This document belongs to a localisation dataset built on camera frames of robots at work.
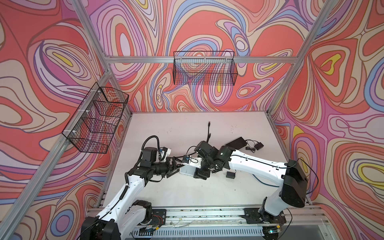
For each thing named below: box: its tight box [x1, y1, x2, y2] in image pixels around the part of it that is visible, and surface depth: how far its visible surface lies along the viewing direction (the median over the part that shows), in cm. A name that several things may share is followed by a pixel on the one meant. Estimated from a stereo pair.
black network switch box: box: [225, 136, 247, 150], surface depth 101 cm
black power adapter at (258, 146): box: [254, 142, 264, 151], surface depth 101 cm
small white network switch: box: [179, 165, 196, 176], surface depth 76 cm
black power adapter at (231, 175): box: [223, 169, 237, 179], surface depth 87 cm
